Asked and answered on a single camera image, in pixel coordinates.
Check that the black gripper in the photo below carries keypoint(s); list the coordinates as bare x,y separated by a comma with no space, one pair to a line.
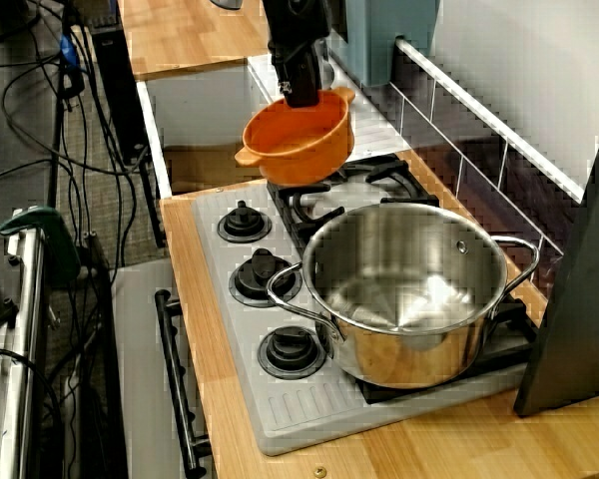
299,60

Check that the orange plastic toy pot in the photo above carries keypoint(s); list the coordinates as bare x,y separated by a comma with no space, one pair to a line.
299,149

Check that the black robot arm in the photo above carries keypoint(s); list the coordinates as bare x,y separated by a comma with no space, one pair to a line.
294,20

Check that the black burner grate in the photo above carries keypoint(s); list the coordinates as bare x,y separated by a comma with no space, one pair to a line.
299,191
509,339

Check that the white toy sink basin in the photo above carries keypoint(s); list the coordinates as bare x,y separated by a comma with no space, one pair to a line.
199,110

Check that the brown cardboard sheet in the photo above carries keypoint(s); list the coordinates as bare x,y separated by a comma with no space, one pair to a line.
214,167

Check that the black stove knob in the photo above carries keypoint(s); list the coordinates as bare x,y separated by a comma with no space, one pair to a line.
243,222
259,272
289,349

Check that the black tower box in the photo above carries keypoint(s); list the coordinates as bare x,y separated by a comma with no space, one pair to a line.
120,100

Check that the dark tile backsplash panel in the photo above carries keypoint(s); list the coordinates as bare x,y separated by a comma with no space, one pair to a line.
479,164

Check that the black vertical pole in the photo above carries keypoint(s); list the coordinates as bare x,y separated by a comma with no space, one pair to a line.
56,149

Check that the wooden kitchen countertop board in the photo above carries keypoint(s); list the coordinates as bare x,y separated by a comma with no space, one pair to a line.
209,349

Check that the stainless steel cooking pot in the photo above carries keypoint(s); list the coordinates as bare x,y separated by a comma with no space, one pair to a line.
404,349

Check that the white toy oven cabinet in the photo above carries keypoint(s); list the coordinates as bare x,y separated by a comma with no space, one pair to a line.
140,349

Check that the grey toy stove plate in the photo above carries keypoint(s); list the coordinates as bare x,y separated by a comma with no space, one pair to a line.
299,404

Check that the black board panel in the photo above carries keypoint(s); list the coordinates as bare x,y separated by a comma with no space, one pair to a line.
579,299

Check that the aluminium frame rail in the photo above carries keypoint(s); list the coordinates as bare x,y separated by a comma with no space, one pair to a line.
25,349

